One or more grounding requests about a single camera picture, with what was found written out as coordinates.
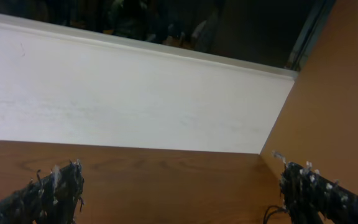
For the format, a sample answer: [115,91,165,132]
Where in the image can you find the black usb cable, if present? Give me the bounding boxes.
[262,204,290,224]

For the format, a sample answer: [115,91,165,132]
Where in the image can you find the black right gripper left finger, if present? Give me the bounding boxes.
[0,160,85,224]

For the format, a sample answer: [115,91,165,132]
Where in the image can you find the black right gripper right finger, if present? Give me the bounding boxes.
[272,151,358,224]

